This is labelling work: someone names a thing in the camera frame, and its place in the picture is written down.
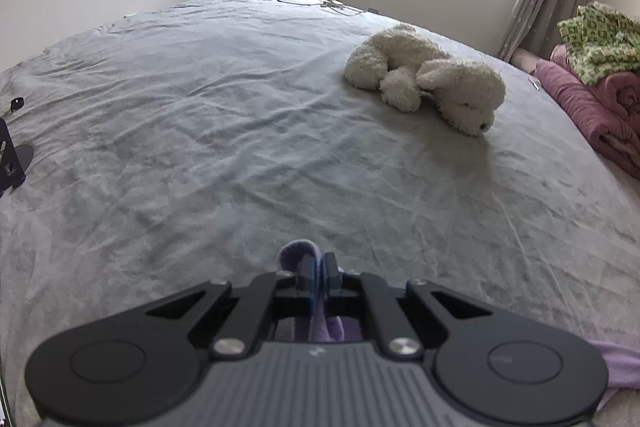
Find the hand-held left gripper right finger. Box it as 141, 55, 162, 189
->
322, 251, 493, 360

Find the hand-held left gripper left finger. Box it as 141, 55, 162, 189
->
142, 252, 322, 360

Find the light purple garment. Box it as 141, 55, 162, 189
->
277, 239, 640, 413

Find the bed with grey sheet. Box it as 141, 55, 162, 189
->
0, 0, 640, 427

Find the white plush dog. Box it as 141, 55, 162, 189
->
344, 23, 507, 138

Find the beige bolster pillow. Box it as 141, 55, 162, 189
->
511, 48, 547, 74

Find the pink folded blanket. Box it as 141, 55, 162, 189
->
535, 44, 640, 180

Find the green patterned cloth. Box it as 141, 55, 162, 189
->
557, 2, 640, 88

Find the white cable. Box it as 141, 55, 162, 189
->
275, 0, 368, 15

